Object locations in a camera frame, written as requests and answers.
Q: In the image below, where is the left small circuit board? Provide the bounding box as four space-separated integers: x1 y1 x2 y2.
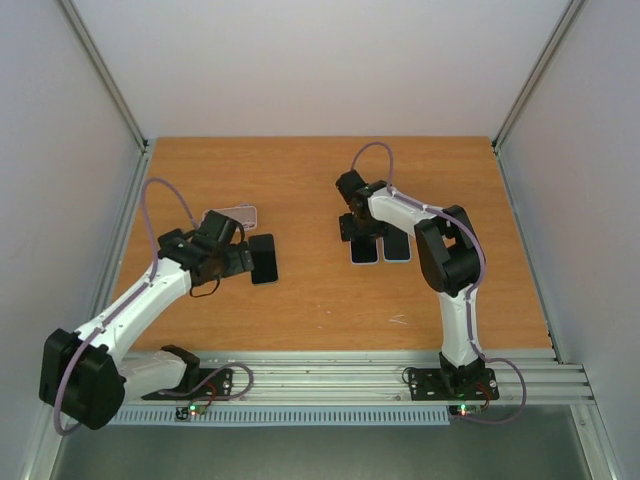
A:
174 405 208 421

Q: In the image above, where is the black phone lilac edge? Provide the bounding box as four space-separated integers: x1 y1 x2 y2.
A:
248 234 279 285

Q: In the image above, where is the aluminium corner post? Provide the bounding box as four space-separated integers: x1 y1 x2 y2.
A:
491 0 587 156
55 0 148 153

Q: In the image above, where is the pink clear phone case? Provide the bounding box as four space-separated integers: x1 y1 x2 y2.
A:
200 203 258 232

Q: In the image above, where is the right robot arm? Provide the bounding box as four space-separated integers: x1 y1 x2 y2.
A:
336 170 486 398

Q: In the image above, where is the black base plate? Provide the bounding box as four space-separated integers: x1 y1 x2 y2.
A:
142 368 233 401
401 367 500 401

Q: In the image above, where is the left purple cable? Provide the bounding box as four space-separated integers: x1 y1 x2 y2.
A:
52 177 255 437

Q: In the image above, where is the left aluminium corner post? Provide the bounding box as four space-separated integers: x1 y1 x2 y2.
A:
55 0 148 153

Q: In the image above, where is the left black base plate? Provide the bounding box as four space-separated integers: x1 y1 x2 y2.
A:
142 368 233 401

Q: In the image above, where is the lavender phone case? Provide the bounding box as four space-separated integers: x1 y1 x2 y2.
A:
348 238 380 268

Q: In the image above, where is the black phone pink edge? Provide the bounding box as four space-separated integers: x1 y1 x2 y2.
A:
349 238 378 265

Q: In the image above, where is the blue phone case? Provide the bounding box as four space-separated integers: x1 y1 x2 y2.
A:
381 234 414 265

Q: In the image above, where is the small circuit board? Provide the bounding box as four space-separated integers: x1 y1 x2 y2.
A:
449 403 488 417
174 405 208 421

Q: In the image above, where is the right aluminium corner post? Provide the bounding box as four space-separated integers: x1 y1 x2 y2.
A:
491 0 587 156

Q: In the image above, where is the grey slotted cable duct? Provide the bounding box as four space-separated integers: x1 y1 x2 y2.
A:
110 405 450 428

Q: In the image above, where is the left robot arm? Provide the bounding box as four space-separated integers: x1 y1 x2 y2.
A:
39 211 254 436

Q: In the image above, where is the aluminium front rail frame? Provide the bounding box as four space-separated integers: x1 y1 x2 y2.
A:
119 350 594 410

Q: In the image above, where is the right small circuit board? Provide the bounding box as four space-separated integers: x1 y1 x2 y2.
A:
449 403 488 417

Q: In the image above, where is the purple cable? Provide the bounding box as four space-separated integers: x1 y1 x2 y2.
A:
52 177 255 437
349 141 529 426

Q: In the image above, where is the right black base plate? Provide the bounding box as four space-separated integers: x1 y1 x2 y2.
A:
401 367 500 401

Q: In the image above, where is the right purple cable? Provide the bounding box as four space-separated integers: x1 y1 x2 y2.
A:
349 141 529 426

